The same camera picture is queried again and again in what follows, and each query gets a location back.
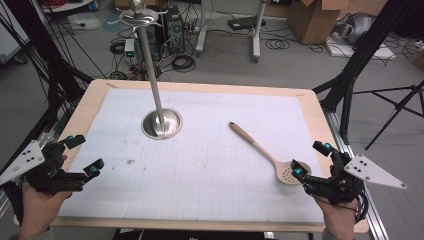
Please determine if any black tripod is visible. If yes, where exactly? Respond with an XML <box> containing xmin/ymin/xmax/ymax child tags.
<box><xmin>353</xmin><ymin>79</ymin><xmax>424</xmax><ymax>151</ymax></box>

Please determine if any person's left hand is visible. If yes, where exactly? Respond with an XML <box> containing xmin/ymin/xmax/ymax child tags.
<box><xmin>19</xmin><ymin>185</ymin><xmax>73</xmax><ymax>238</ymax></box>

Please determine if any flat black device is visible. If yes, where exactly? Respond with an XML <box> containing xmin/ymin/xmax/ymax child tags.
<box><xmin>227</xmin><ymin>14</ymin><xmax>267</xmax><ymax>32</ymax></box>

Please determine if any black computer tower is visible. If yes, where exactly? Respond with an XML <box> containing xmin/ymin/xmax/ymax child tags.
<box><xmin>161</xmin><ymin>6</ymin><xmax>186</xmax><ymax>54</ymax></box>

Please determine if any coiled black cable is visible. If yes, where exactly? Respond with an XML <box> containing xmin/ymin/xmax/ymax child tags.
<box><xmin>109</xmin><ymin>41</ymin><xmax>126</xmax><ymax>56</ymax></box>
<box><xmin>109</xmin><ymin>70</ymin><xmax>128</xmax><ymax>81</ymax></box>
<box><xmin>171</xmin><ymin>54</ymin><xmax>197</xmax><ymax>73</ymax></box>
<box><xmin>265</xmin><ymin>38</ymin><xmax>291</xmax><ymax>51</ymax></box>

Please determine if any white power supply box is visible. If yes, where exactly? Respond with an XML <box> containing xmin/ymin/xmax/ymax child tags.
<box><xmin>123</xmin><ymin>38</ymin><xmax>136</xmax><ymax>65</ymax></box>

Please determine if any black frame beam with cables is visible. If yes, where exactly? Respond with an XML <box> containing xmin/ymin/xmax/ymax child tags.
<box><xmin>0</xmin><ymin>0</ymin><xmax>95</xmax><ymax>134</ymax></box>

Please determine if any wooden slotted spoon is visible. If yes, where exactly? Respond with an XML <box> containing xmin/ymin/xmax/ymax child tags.
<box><xmin>228</xmin><ymin>121</ymin><xmax>313</xmax><ymax>186</ymax></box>

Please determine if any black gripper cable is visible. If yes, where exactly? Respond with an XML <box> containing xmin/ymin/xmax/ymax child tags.
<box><xmin>353</xmin><ymin>186</ymin><xmax>370</xmax><ymax>224</ymax></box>

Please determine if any white floor stand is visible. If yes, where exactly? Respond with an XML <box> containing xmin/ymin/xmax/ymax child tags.
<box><xmin>195</xmin><ymin>0</ymin><xmax>268</xmax><ymax>64</ymax></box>

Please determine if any large open cardboard box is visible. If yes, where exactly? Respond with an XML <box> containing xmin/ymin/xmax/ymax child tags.
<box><xmin>288</xmin><ymin>0</ymin><xmax>351</xmax><ymax>46</ymax></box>

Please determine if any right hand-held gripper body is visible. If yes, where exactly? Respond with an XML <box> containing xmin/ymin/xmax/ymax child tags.
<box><xmin>303</xmin><ymin>149</ymin><xmax>408</xmax><ymax>204</ymax></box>

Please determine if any white grid paper mat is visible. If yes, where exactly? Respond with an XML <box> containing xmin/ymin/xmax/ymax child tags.
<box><xmin>59</xmin><ymin>88</ymin><xmax>325</xmax><ymax>224</ymax></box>

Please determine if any white panel on casters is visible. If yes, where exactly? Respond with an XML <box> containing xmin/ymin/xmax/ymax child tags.
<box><xmin>0</xmin><ymin>0</ymin><xmax>32</xmax><ymax>65</ymax></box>

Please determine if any grey bag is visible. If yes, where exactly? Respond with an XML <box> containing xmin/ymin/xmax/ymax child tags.
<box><xmin>333</xmin><ymin>12</ymin><xmax>377</xmax><ymax>46</ymax></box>

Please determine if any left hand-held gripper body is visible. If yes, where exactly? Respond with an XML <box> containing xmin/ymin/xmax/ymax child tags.
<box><xmin>0</xmin><ymin>139</ymin><xmax>86</xmax><ymax>196</ymax></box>

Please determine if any white floor board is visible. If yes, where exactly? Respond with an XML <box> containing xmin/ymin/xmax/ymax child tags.
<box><xmin>325</xmin><ymin>41</ymin><xmax>397</xmax><ymax>61</ymax></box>

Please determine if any wooden cabinet panel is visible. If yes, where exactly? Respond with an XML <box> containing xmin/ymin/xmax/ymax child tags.
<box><xmin>114</xmin><ymin>0</ymin><xmax>135</xmax><ymax>10</ymax></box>

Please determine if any person's right hand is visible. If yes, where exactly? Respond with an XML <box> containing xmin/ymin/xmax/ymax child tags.
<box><xmin>314</xmin><ymin>195</ymin><xmax>360</xmax><ymax>233</ymax></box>

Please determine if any metal utensil stand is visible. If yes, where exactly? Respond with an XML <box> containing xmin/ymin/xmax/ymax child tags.
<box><xmin>108</xmin><ymin>0</ymin><xmax>184</xmax><ymax>140</ymax></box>

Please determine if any aluminium rail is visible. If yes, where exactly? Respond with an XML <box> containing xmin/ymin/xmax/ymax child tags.
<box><xmin>0</xmin><ymin>106</ymin><xmax>68</xmax><ymax>214</ymax></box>
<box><xmin>322</xmin><ymin>108</ymin><xmax>390</xmax><ymax>240</ymax></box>

